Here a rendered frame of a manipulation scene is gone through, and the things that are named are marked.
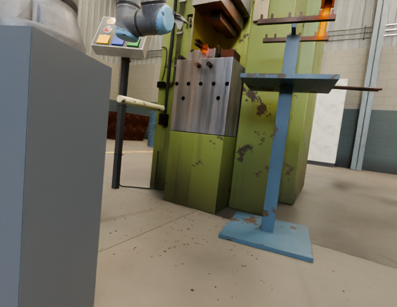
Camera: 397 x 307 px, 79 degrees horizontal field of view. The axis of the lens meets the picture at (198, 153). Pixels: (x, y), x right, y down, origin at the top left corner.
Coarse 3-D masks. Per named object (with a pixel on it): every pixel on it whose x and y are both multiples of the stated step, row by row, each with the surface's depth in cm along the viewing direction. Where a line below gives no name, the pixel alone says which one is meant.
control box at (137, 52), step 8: (104, 16) 167; (104, 24) 163; (112, 24) 163; (96, 32) 160; (104, 32) 160; (112, 32) 160; (96, 40) 157; (112, 40) 157; (144, 40) 157; (96, 48) 157; (104, 48) 157; (112, 48) 156; (120, 48) 155; (128, 48) 154; (136, 48) 154; (144, 48) 158; (120, 56) 161; (128, 56) 160; (136, 56) 159; (144, 56) 159
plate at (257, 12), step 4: (256, 0) 146; (260, 0) 145; (264, 0) 144; (268, 0) 143; (256, 4) 146; (260, 4) 145; (264, 4) 144; (268, 4) 143; (256, 8) 146; (260, 8) 145; (264, 8) 144; (268, 8) 143; (256, 12) 146; (260, 12) 145; (264, 12) 144; (268, 12) 143; (256, 16) 146; (260, 16) 145; (264, 16) 144; (268, 16) 144; (256, 20) 146
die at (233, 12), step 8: (200, 0) 150; (208, 0) 148; (216, 0) 145; (224, 0) 148; (232, 0) 158; (200, 8) 156; (208, 8) 154; (216, 8) 153; (224, 8) 152; (232, 8) 160; (208, 16) 166; (232, 16) 162; (240, 16) 174; (240, 24) 176
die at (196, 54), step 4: (208, 48) 149; (188, 52) 155; (192, 52) 154; (196, 52) 153; (200, 52) 151; (204, 52) 150; (208, 52) 149; (212, 52) 148; (188, 56) 155; (192, 56) 154; (196, 56) 153; (200, 56) 151; (204, 56) 150; (208, 56) 149; (212, 56) 148
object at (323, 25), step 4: (324, 0) 93; (328, 0) 88; (332, 0) 92; (324, 4) 91; (328, 4) 90; (332, 4) 92; (320, 8) 94; (324, 8) 93; (328, 8) 94; (324, 12) 98; (328, 12) 98; (320, 24) 108; (324, 24) 108; (320, 28) 111; (324, 28) 111; (320, 32) 116; (324, 32) 115
